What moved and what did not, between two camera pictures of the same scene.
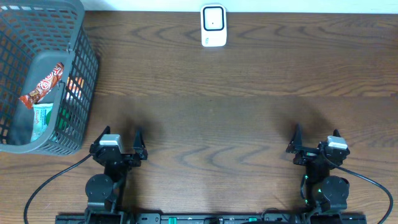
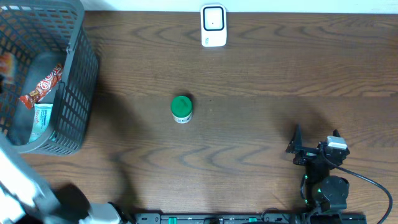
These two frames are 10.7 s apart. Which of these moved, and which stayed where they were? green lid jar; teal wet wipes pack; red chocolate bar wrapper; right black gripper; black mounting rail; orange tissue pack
Moved: green lid jar; orange tissue pack
Stayed: teal wet wipes pack; red chocolate bar wrapper; black mounting rail; right black gripper
